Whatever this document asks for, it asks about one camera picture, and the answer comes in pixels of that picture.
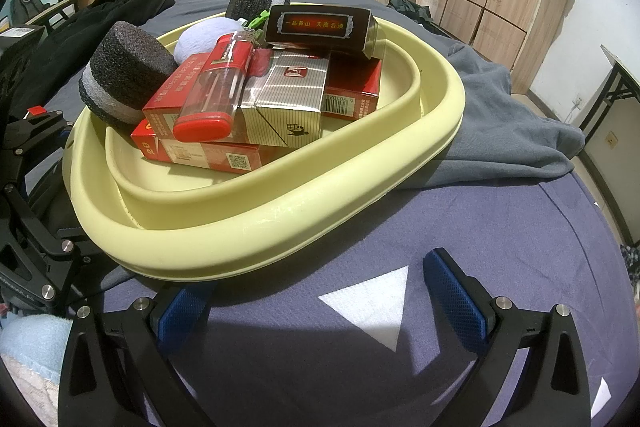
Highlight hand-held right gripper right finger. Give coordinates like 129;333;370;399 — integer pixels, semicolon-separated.
423;248;593;427

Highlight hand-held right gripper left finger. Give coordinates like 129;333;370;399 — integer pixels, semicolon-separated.
57;287;216;427

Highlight black backpack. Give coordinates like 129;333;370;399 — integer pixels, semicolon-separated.
10;0;51;25

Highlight red clear lighter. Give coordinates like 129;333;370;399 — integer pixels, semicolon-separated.
173;32;257;142

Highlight black jacket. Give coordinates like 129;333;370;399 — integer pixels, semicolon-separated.
47;0;176;52

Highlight red box gold characters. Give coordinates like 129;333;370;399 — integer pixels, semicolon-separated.
142;52;273;138

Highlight black folding table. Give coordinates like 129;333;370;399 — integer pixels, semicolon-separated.
580;44;640;168

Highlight red gold cigarette box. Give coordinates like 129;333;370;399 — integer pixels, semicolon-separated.
320;52;383;122

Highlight plaid clothes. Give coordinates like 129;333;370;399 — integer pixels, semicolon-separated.
620;244;640;298

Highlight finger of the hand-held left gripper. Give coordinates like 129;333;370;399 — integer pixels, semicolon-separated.
0;106;73;188
0;192;98;308

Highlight open black suitcase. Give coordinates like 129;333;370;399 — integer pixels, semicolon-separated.
362;0;451;32

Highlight blue-grey plush toy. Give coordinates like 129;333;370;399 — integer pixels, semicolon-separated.
172;9;273;64

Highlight silver striped cigarette box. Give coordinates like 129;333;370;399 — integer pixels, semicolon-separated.
235;49;331;148

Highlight pale yellow plastic basin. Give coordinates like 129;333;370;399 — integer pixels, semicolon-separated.
62;2;466;282

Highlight light blue towel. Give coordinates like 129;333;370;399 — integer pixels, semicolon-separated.
0;314;73;378

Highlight dark red cigarette box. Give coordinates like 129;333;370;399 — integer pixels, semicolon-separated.
263;4;386;60

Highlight grey cloth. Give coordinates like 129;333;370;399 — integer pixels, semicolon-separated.
380;42;586;192

